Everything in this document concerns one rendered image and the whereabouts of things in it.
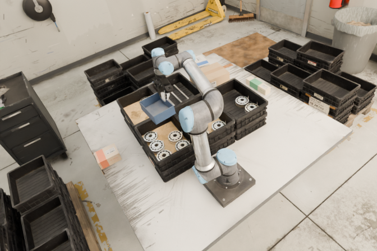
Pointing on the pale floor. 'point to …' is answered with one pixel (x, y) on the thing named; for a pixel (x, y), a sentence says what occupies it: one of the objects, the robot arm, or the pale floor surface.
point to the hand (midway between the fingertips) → (165, 100)
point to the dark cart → (27, 123)
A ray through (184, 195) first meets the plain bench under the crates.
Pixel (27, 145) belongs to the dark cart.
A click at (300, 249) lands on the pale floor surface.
